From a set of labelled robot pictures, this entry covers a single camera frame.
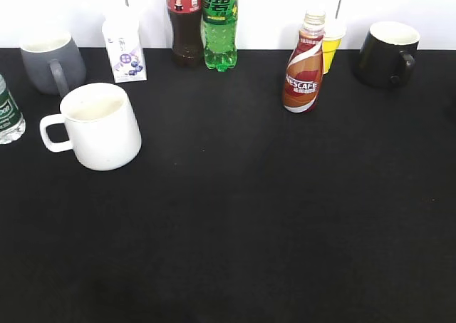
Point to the brown Nescafe coffee bottle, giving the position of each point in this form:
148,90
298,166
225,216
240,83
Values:
304,70

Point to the white ceramic mug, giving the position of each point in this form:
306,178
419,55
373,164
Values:
97,122

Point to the green sprite bottle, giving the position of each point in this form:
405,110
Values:
220,27

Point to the yellow paper cup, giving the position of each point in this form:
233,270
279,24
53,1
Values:
334,31

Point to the white blueberry milk carton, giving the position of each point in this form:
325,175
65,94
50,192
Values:
122,41

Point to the dark cola bottle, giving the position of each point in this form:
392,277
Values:
185,17

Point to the black ceramic mug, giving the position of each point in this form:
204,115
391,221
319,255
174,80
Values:
387,56

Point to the grey ceramic mug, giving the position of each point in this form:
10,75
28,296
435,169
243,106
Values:
53,61

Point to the green label water bottle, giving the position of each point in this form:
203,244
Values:
13,124

